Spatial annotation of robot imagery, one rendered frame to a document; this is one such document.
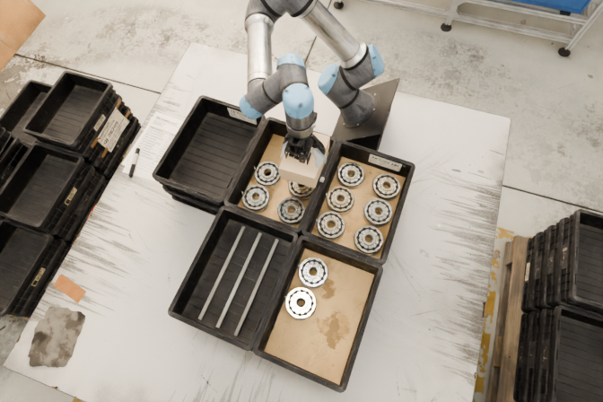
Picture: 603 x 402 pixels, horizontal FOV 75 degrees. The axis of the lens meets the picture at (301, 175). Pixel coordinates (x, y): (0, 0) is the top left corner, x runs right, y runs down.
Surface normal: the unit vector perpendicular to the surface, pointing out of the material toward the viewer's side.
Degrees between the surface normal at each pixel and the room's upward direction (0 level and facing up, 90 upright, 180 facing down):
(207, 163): 0
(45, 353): 1
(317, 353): 0
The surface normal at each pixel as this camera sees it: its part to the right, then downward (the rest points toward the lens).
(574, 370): -0.04, -0.42
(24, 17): 0.89, 0.15
